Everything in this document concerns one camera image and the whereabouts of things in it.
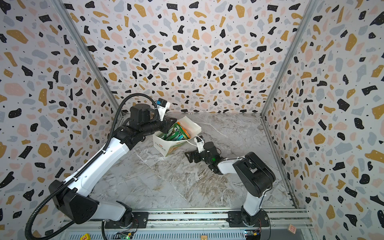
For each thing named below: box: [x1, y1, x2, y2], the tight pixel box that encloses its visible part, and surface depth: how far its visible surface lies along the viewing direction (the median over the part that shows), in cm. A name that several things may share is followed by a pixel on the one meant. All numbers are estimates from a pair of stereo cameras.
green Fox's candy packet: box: [173, 122, 191, 139], surface depth 96 cm
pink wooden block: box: [287, 223, 297, 235], surface depth 73 cm
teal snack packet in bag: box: [175, 134, 184, 141], surface depth 94 cm
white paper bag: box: [152, 116, 202, 157], surface depth 87 cm
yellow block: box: [80, 233, 91, 240], surface depth 69 cm
